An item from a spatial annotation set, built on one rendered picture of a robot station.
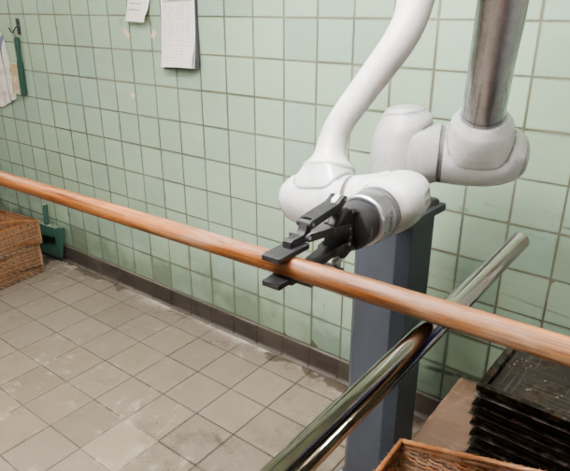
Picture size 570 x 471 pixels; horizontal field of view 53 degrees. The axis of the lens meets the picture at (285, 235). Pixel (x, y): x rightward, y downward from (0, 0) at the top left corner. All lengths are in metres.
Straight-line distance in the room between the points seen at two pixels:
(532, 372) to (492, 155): 0.53
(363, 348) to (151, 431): 0.98
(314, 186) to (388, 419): 0.99
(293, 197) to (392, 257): 0.56
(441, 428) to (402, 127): 0.75
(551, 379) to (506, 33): 0.71
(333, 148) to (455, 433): 0.75
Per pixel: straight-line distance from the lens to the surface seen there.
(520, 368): 1.29
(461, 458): 1.15
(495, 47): 1.32
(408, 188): 0.99
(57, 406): 2.59
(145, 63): 2.86
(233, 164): 2.54
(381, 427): 1.88
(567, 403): 1.23
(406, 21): 1.10
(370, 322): 1.70
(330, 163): 1.07
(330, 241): 0.86
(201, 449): 2.26
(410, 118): 1.51
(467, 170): 1.51
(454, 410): 1.54
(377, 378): 0.59
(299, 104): 2.25
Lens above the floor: 1.52
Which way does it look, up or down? 22 degrees down
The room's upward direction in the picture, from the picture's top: straight up
